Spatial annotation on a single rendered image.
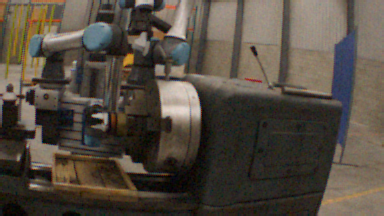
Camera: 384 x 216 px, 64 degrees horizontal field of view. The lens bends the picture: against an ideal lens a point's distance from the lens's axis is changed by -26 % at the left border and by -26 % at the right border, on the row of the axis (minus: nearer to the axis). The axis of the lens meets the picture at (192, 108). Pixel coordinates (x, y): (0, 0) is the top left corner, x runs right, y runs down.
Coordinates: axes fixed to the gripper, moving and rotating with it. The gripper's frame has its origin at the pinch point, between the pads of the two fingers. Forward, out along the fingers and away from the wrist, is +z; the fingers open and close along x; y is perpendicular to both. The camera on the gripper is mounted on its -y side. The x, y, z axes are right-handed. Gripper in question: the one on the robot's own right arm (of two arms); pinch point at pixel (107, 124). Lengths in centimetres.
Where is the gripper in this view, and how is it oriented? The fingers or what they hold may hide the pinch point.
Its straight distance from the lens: 127.3
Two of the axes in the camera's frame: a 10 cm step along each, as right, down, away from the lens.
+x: 1.3, -9.8, -1.3
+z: 3.3, 1.7, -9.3
